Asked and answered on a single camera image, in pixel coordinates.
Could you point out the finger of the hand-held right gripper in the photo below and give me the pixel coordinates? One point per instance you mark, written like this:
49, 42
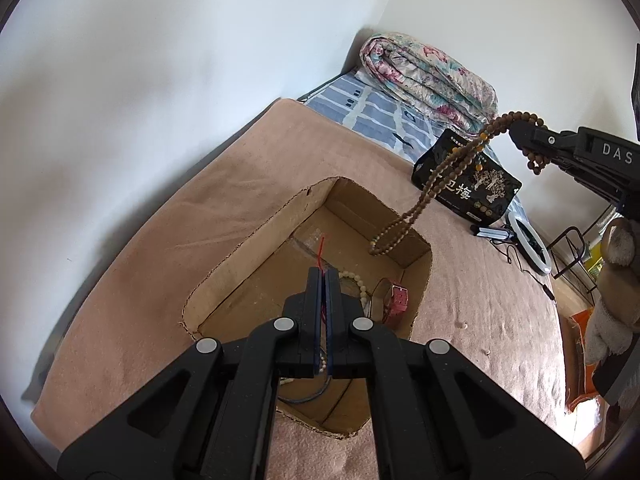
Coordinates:
550, 141
585, 175

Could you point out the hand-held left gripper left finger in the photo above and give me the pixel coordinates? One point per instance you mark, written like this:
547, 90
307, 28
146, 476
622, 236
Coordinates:
312, 310

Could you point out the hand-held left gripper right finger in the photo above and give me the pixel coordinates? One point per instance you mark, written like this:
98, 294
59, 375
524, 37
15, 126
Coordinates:
335, 310

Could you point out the thin bangle with coloured threads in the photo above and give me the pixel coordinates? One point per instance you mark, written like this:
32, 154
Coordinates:
320, 255

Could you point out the cardboard box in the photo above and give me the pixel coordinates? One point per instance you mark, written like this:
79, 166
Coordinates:
260, 290

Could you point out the person's right forearm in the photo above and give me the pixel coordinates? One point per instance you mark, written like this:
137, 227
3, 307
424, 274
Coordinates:
615, 310

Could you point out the black metal clothes rack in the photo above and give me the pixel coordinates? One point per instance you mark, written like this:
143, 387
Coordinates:
565, 232

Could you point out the black snack bag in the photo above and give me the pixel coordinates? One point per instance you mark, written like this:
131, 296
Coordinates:
480, 190

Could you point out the yellow green box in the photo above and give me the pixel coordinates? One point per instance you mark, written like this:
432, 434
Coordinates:
595, 260

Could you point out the folded floral quilt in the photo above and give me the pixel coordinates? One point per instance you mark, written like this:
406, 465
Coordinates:
430, 80

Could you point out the blue checked bed sheet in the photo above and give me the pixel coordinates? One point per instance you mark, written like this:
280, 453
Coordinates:
370, 115

